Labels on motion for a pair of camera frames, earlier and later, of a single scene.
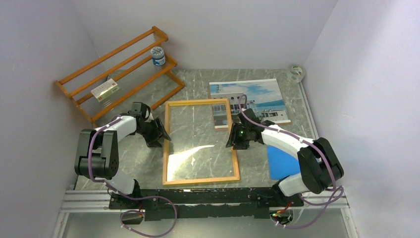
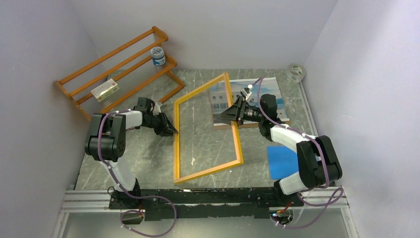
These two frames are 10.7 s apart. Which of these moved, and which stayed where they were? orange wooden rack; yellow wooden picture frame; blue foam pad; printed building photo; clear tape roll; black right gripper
Moved: black right gripper; yellow wooden picture frame
Stayed: orange wooden rack; clear tape roll; printed building photo; blue foam pad
